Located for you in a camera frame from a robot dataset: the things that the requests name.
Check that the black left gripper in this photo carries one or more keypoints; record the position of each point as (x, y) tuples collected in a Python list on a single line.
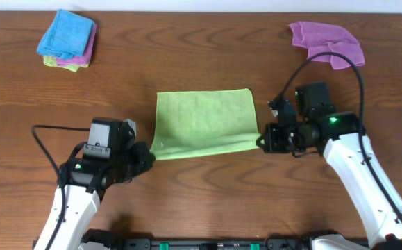
[(142, 157)]

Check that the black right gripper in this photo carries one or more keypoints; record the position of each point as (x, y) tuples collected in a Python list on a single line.
[(275, 137)]

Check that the light green microfiber cloth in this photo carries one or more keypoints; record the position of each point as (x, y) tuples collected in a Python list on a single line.
[(204, 123)]

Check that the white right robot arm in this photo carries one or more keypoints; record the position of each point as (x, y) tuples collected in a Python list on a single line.
[(342, 141)]

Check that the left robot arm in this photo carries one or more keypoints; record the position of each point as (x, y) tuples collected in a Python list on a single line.
[(82, 183)]

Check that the crumpled purple cloth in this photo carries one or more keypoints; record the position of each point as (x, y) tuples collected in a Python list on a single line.
[(319, 38)]

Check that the folded purple cloth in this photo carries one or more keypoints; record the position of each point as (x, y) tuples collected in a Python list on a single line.
[(87, 54)]

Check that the folded green cloth in stack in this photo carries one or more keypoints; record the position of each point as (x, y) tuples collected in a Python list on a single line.
[(50, 61)]

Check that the folded blue cloth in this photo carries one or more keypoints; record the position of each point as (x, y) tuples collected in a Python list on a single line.
[(67, 36)]

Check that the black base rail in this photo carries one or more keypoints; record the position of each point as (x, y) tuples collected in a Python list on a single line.
[(204, 244)]

